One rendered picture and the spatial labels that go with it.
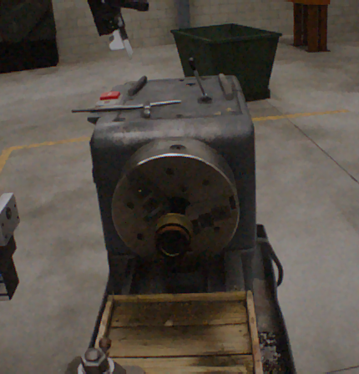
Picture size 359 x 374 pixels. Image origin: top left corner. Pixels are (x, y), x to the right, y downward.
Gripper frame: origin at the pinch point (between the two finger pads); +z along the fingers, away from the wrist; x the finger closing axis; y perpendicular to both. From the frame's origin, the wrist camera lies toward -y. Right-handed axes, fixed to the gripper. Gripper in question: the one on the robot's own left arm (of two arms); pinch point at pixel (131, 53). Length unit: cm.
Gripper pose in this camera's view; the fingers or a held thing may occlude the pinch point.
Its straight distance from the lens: 148.1
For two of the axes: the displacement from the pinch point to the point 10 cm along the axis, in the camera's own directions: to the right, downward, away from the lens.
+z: 2.9, 8.2, 5.0
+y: -9.5, 3.2, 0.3
